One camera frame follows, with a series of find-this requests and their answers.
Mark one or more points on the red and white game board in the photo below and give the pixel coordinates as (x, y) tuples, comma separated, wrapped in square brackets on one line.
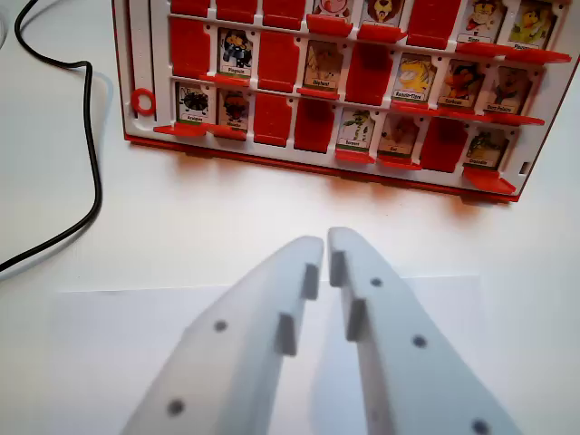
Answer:
[(140, 54)]

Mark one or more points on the white paper sheet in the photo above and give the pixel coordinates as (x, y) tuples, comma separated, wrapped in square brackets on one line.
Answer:
[(113, 362)]

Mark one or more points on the red plastic flap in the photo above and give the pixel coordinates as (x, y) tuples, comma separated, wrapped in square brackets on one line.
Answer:
[(414, 106)]

